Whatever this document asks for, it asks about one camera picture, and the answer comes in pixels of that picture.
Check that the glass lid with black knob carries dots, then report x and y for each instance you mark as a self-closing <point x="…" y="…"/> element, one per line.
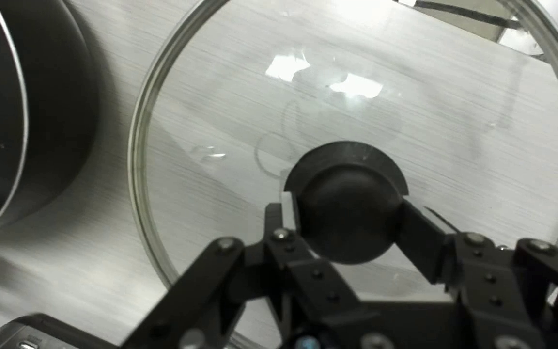
<point x="227" y="96"/>

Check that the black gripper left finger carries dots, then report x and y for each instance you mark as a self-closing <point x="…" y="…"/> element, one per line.
<point x="279" y="283"/>

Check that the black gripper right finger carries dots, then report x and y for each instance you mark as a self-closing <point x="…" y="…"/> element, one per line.
<point x="498" y="290"/>

